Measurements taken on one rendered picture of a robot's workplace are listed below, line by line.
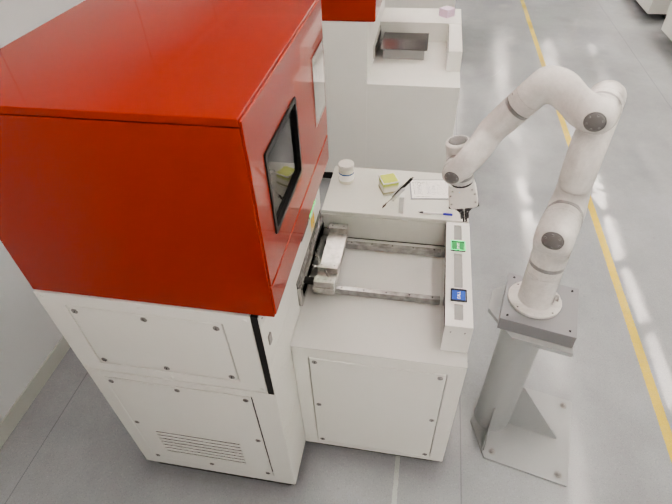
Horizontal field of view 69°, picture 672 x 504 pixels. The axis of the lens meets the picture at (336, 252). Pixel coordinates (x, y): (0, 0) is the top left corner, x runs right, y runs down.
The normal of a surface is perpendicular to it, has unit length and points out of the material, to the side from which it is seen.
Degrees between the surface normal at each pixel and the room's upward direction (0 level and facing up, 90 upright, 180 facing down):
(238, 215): 90
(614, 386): 0
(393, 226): 90
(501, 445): 0
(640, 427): 0
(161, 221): 90
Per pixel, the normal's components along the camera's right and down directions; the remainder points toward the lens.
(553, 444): -0.04, -0.73
